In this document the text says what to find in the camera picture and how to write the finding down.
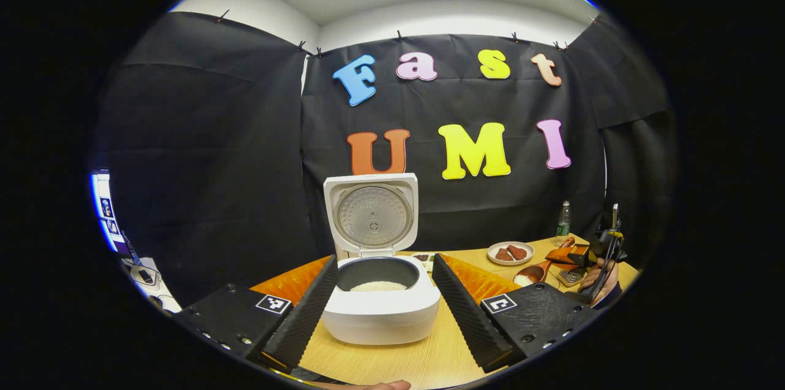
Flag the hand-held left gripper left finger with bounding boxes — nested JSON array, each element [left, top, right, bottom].
[[174, 254, 340, 375]]

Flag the white rice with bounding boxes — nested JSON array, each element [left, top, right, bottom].
[[350, 280, 408, 292]]

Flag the black backdrop cloth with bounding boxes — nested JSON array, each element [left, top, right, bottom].
[[92, 10, 678, 308]]

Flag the brown wooden spoon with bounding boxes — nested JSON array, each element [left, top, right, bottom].
[[513, 237, 577, 288]]

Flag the white rice cooker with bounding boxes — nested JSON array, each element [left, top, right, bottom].
[[321, 173, 441, 345]]

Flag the computer monitor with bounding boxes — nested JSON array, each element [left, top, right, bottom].
[[90, 172, 129, 254]]

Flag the white side table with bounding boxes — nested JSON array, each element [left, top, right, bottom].
[[120, 255, 183, 314]]

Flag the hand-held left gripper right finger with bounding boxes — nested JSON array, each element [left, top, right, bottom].
[[431, 253, 599, 373]]

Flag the white round plate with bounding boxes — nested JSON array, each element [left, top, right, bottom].
[[487, 241, 535, 266]]

